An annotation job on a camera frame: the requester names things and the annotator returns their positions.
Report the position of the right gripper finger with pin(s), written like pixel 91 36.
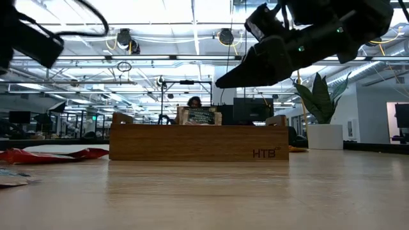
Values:
pixel 262 67

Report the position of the yellow mango tea packet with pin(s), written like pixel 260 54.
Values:
pixel 298 149

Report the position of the red strawberry tea packet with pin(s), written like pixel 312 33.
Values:
pixel 28 157
pixel 91 152

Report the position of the wooden tea organizer box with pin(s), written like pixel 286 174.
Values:
pixel 198 143

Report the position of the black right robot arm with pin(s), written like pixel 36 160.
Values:
pixel 367 19

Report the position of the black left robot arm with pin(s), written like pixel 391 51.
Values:
pixel 5 22

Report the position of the black computer case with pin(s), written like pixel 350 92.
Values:
pixel 252 110

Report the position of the green snake plant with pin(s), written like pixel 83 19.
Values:
pixel 319 102

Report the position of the black computer monitor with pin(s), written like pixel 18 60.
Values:
pixel 402 115
pixel 19 117

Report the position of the person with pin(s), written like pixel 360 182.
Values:
pixel 194 101

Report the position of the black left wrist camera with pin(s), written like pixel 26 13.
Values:
pixel 36 44

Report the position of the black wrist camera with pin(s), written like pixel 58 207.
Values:
pixel 268 22
pixel 36 44

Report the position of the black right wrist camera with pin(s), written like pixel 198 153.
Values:
pixel 268 22

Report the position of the black metal rig frame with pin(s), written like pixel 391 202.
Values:
pixel 187 82

